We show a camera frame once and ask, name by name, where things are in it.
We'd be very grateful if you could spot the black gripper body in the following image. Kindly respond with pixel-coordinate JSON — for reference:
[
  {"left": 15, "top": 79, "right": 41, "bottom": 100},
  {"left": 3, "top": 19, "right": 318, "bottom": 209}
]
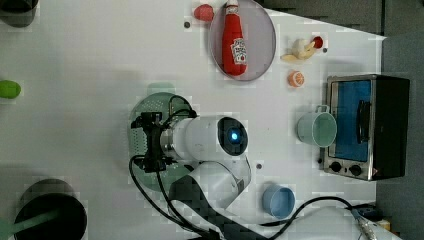
[{"left": 130, "top": 112, "right": 173, "bottom": 173}]

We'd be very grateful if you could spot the green plastic strainer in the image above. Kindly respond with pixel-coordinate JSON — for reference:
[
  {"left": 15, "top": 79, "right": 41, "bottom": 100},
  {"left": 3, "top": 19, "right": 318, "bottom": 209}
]
[{"left": 128, "top": 83, "right": 197, "bottom": 192}]

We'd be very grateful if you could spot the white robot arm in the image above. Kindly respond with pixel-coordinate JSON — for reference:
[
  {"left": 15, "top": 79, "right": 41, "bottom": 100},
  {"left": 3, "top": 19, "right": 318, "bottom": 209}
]
[{"left": 129, "top": 109, "right": 261, "bottom": 240}]

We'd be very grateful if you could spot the blue plastic cup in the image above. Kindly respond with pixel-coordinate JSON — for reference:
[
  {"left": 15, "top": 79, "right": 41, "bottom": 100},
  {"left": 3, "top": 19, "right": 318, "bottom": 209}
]
[{"left": 262, "top": 184, "right": 296, "bottom": 219}]

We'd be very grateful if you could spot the red ketchup bottle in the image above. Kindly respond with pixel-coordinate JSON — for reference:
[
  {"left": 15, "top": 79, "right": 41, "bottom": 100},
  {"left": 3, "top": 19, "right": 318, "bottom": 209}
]
[{"left": 221, "top": 0, "right": 247, "bottom": 76}]

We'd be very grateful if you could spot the red toy strawberry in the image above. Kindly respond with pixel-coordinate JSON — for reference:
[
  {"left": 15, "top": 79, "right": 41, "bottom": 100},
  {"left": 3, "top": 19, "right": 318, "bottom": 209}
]
[{"left": 194, "top": 4, "right": 214, "bottom": 22}]

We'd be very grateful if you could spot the green toy object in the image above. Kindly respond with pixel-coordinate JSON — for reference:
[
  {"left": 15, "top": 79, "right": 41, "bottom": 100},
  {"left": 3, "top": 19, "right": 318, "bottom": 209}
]
[{"left": 0, "top": 80, "right": 21, "bottom": 99}]

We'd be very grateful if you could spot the orange slice toy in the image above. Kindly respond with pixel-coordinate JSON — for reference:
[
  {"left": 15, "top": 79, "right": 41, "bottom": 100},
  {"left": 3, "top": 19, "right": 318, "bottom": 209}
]
[{"left": 288, "top": 71, "right": 305, "bottom": 88}]

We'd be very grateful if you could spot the purple round plate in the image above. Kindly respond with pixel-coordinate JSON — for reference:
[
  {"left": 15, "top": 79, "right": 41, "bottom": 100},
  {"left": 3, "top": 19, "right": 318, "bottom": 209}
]
[{"left": 209, "top": 0, "right": 276, "bottom": 81}]

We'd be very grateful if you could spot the green plastic mug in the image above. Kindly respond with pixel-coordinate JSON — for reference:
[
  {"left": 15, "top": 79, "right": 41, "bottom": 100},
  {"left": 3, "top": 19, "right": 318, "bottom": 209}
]
[{"left": 296, "top": 105, "right": 337, "bottom": 148}]

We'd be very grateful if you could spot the peeled toy banana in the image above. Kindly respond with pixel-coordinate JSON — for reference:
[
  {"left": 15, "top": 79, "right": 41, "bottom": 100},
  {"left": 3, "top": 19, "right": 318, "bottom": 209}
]
[{"left": 280, "top": 39, "right": 315, "bottom": 62}]

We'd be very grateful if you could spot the red toy apple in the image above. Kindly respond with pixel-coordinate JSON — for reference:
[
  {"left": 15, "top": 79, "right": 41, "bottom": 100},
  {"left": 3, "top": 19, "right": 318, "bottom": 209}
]
[{"left": 313, "top": 36, "right": 324, "bottom": 49}]

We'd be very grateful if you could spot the black toaster oven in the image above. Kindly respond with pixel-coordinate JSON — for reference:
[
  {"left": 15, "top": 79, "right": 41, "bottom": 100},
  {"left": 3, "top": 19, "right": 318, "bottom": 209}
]
[{"left": 323, "top": 74, "right": 410, "bottom": 181}]

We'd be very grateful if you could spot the small black post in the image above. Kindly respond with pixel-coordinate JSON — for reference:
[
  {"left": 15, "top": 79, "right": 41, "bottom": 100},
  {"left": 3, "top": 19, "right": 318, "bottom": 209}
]
[{"left": 0, "top": 0, "right": 39, "bottom": 28}]

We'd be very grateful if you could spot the silver cable connector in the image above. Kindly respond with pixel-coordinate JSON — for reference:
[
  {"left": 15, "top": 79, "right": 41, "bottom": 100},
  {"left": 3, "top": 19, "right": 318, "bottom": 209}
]
[{"left": 351, "top": 209, "right": 377, "bottom": 240}]

